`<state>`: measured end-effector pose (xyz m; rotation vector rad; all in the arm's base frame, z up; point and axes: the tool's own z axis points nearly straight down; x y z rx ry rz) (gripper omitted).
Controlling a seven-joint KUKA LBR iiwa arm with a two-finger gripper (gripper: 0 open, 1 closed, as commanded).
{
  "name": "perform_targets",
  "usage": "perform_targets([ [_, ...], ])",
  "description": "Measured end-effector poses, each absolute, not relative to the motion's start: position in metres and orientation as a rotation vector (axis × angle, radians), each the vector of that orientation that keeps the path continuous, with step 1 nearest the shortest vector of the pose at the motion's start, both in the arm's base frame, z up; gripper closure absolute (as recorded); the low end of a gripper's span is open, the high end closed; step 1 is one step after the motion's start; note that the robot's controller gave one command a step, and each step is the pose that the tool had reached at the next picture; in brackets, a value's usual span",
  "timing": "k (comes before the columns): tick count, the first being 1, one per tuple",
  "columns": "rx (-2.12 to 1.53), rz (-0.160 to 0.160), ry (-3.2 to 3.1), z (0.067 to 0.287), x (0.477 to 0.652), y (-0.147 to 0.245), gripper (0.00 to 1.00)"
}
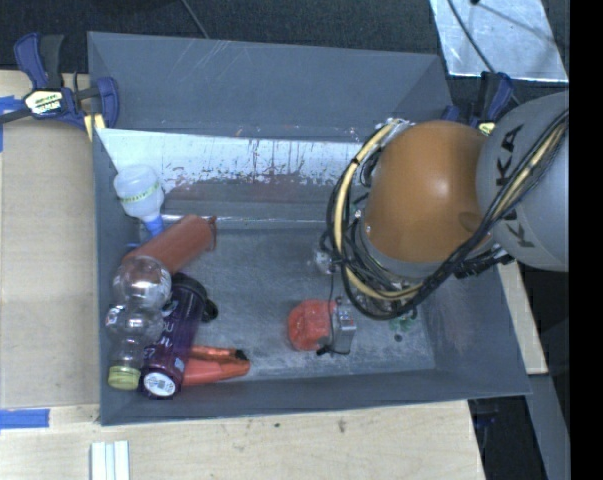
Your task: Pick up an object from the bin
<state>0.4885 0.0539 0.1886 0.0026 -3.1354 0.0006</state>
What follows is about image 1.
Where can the red round toy food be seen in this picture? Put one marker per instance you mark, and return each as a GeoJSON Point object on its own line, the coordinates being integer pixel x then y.
{"type": "Point", "coordinates": [308, 325]}

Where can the clear bottle with yellow cap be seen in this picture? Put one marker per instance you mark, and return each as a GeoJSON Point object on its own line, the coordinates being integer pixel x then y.
{"type": "Point", "coordinates": [133, 313]}

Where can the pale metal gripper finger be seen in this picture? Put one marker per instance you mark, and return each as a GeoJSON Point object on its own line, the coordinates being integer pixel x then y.
{"type": "Point", "coordinates": [346, 335]}

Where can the pale wood board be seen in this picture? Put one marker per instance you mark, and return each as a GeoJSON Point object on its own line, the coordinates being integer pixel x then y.
{"type": "Point", "coordinates": [46, 268]}

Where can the purple bottle with black lid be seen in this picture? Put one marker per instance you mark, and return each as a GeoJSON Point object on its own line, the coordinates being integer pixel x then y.
{"type": "Point", "coordinates": [178, 328]}

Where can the grey metal bin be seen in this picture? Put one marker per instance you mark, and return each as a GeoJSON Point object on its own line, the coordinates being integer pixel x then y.
{"type": "Point", "coordinates": [261, 278]}

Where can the white bottle with blue cap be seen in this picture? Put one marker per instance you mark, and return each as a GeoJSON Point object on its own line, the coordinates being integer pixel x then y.
{"type": "Point", "coordinates": [138, 190]}

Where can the red-brown cylinder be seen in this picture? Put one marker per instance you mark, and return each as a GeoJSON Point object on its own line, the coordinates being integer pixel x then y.
{"type": "Point", "coordinates": [176, 243]}

